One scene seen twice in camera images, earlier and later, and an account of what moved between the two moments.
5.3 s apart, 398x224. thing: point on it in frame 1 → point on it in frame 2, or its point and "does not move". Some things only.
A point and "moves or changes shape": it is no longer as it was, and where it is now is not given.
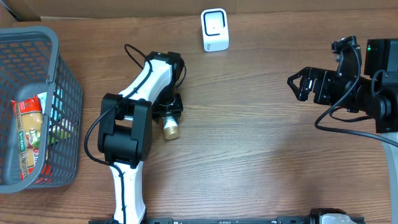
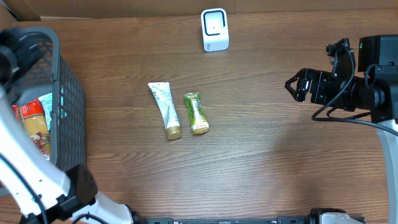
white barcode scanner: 214,28 does not move
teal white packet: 57,109 moves or changes shape
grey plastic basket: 30,64 does not move
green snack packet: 63,130 → 199,122
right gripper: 321,77 does not move
